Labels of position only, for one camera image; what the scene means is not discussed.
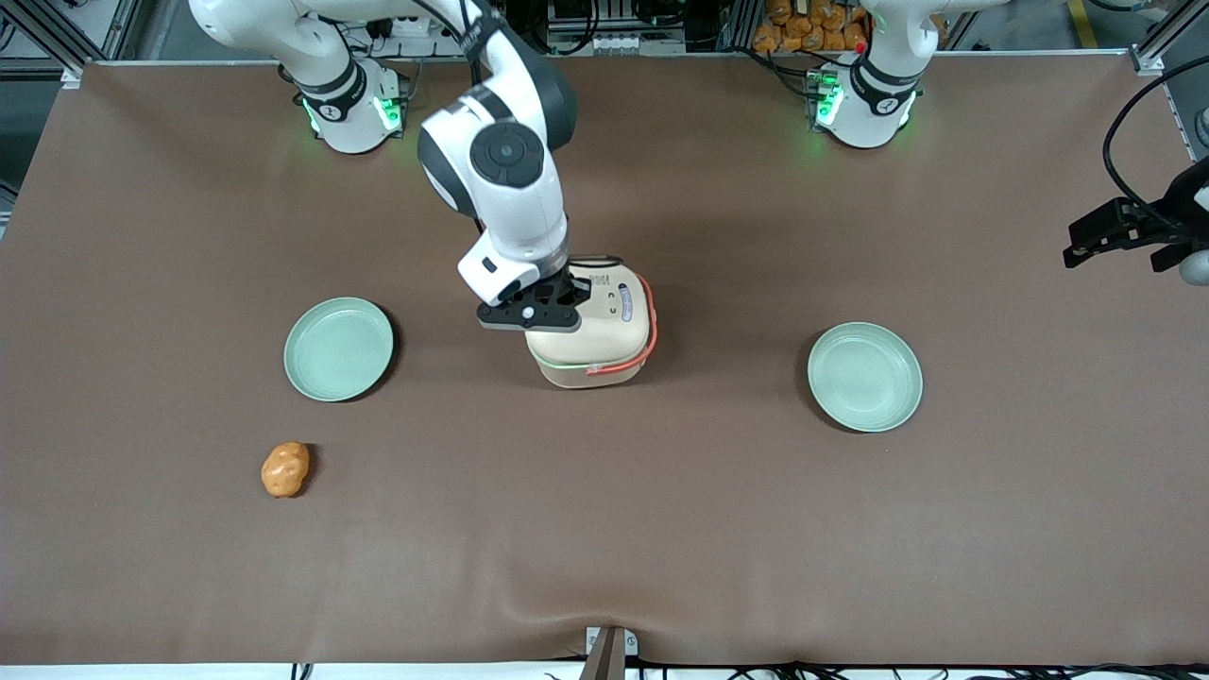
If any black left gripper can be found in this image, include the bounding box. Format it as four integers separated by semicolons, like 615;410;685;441
1063;162;1209;271

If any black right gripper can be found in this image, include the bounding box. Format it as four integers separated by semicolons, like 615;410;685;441
476;268;592;332

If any cream rice cooker orange handle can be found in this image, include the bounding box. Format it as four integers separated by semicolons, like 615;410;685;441
525;255;659;390

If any pale green round plate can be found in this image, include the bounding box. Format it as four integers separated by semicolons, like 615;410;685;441
807;322;924;434
283;297;395;403

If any brown table mat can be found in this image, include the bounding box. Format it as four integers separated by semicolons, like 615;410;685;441
0;52;1209;668

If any orange toy potato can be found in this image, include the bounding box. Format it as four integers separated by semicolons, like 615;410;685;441
260;441;311;499

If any white power strip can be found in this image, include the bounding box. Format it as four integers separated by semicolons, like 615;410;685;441
376;11;437;41

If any bag of orange items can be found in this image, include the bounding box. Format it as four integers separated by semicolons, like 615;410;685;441
752;0;870;54

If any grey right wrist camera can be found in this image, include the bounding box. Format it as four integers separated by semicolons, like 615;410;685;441
457;230;542;307

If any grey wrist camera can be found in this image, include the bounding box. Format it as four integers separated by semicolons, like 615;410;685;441
457;230;542;307
1150;242;1209;287

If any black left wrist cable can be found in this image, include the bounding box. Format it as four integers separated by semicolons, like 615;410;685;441
1102;57;1209;220

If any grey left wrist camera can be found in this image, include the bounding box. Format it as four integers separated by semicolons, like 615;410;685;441
1150;242;1209;287

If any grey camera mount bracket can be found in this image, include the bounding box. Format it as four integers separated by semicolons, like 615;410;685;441
578;625;640;680

